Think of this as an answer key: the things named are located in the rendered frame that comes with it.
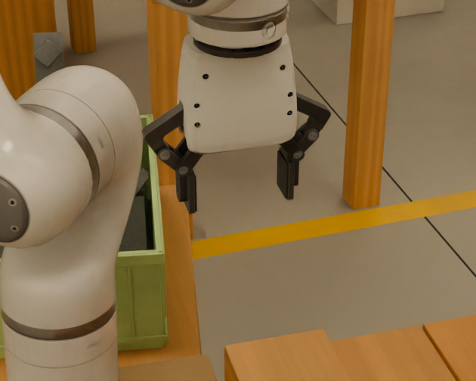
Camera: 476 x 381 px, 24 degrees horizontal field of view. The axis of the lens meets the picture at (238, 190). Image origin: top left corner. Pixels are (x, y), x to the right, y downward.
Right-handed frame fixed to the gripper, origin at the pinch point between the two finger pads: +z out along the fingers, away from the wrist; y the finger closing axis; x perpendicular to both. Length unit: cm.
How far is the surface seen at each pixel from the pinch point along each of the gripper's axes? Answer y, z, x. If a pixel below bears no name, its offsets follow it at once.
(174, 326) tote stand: -2, 51, -45
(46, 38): 10, 17, -77
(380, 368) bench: -24, 42, -18
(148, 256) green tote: 2, 34, -40
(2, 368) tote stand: 23, 51, -42
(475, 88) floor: -159, 130, -251
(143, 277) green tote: 3, 38, -41
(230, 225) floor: -47, 130, -185
